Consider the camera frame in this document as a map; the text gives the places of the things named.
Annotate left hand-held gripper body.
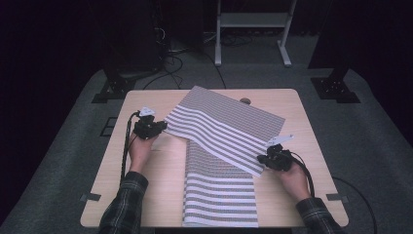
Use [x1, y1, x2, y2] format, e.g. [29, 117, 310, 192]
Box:
[132, 106, 161, 141]

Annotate person's left hand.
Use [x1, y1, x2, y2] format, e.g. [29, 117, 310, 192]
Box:
[128, 131, 161, 175]

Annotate black stand base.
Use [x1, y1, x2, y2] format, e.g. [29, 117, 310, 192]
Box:
[310, 66, 361, 104]
[91, 67, 138, 104]

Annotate left hand-held gripper black cable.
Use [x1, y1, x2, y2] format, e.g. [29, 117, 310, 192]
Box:
[119, 110, 141, 187]

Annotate right hand-held gripper black cable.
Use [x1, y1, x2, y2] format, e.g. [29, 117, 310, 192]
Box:
[289, 151, 317, 199]

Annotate person's right hand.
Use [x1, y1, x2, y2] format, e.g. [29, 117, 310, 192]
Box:
[276, 160, 312, 203]

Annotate hand-held gripper black cable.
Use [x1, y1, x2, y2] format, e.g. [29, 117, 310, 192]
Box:
[289, 151, 317, 199]
[119, 110, 141, 187]

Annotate grey tape strip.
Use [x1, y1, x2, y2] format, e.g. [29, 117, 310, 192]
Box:
[325, 192, 349, 204]
[79, 192, 102, 203]

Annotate white metal stand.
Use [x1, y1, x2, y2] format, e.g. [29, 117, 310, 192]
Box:
[213, 0, 298, 68]

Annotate striped woven table runner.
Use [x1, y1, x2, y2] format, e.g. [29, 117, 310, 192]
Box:
[163, 85, 286, 228]

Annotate black floor cable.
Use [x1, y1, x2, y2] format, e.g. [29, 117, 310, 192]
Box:
[330, 175, 379, 234]

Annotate black floor cables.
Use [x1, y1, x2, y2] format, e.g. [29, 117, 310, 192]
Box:
[141, 27, 228, 91]

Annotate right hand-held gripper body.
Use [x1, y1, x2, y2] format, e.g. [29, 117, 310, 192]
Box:
[265, 134, 296, 173]

